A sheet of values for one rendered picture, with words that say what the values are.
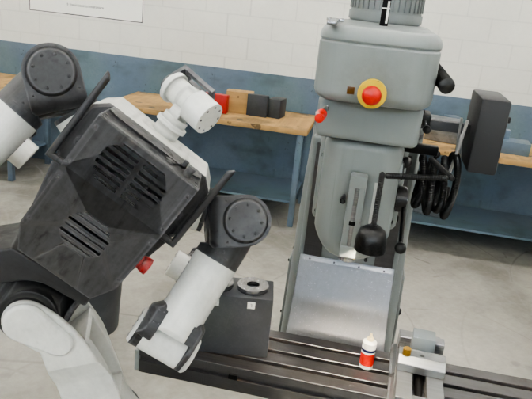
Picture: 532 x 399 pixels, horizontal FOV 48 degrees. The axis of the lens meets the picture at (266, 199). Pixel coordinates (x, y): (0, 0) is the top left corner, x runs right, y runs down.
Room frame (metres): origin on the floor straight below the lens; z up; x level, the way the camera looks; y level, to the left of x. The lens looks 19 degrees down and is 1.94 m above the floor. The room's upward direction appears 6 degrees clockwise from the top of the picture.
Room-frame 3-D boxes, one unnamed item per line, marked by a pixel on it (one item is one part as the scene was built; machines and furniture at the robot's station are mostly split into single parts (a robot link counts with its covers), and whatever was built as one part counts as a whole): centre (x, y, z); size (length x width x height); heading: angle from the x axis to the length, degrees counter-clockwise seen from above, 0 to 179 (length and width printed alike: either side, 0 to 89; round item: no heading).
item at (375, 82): (1.26, -0.20, 1.76); 0.06 x 0.02 x 0.06; 81
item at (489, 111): (1.73, -0.61, 1.62); 0.20 x 0.09 x 0.21; 171
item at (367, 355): (1.49, -0.34, 1.01); 0.04 x 0.04 x 0.11
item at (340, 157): (1.50, -0.24, 1.47); 0.21 x 0.19 x 0.32; 81
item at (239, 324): (1.54, 0.06, 1.05); 0.22 x 0.12 x 0.20; 91
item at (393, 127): (1.53, -0.24, 1.68); 0.34 x 0.24 x 0.10; 171
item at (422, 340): (1.45, -0.47, 1.07); 0.06 x 0.05 x 0.06; 78
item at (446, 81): (1.50, -0.38, 1.79); 0.45 x 0.04 x 0.04; 171
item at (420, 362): (1.40, -0.46, 1.04); 0.12 x 0.06 x 0.04; 78
